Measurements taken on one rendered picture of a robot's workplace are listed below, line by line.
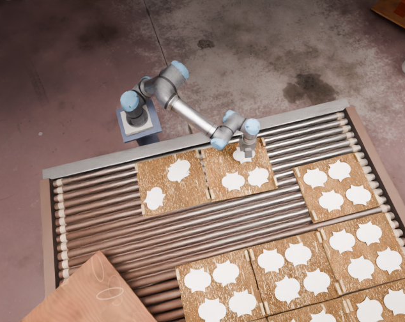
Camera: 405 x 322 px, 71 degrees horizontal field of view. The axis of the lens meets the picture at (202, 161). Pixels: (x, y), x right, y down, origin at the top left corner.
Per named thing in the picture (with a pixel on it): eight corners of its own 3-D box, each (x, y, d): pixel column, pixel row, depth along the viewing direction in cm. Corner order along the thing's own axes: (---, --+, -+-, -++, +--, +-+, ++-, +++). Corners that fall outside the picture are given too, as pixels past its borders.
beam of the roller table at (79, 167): (46, 172, 186) (41, 168, 181) (342, 102, 200) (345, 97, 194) (47, 184, 183) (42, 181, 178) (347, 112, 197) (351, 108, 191)
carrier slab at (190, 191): (135, 163, 180) (135, 163, 179) (197, 149, 183) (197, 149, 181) (144, 218, 168) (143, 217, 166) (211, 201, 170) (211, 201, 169)
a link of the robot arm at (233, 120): (218, 121, 143) (237, 131, 141) (230, 105, 147) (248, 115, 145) (218, 128, 151) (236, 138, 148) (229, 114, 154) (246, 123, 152)
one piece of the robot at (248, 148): (243, 150, 150) (239, 161, 165) (259, 149, 150) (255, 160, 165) (239, 130, 154) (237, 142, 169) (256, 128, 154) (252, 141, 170)
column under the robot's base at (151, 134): (135, 152, 283) (106, 105, 202) (172, 140, 287) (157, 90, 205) (145, 186, 270) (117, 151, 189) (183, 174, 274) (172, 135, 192)
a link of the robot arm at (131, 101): (121, 112, 185) (114, 100, 173) (133, 98, 189) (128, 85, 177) (135, 121, 182) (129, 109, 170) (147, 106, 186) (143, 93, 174)
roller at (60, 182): (55, 181, 182) (52, 179, 177) (339, 114, 195) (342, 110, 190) (56, 188, 180) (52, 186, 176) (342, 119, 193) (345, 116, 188)
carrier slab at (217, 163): (200, 150, 182) (200, 149, 181) (262, 138, 184) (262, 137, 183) (212, 202, 170) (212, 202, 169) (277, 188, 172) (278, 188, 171)
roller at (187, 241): (62, 270, 163) (57, 270, 158) (376, 188, 175) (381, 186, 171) (62, 279, 161) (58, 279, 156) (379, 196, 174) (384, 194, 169)
